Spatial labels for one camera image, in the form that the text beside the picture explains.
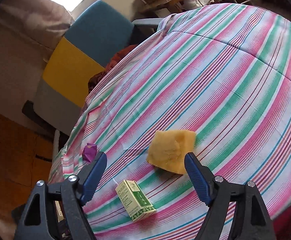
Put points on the grey yellow blue armchair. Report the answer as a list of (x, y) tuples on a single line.
[(70, 65)]

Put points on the beige curtain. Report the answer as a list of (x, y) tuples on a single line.
[(35, 15)]

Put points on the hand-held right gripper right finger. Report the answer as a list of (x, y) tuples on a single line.
[(198, 177)]

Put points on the yellow sponge block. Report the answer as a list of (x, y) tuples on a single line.
[(170, 150)]

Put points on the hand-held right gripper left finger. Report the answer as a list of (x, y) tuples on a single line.
[(95, 175)]

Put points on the striped pink green blanket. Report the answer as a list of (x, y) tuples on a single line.
[(210, 92)]

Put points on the purple wrapper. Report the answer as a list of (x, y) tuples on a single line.
[(89, 152)]

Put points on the dark red cloth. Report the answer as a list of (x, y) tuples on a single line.
[(115, 57)]

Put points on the green printed small box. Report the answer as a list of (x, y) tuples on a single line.
[(135, 200)]

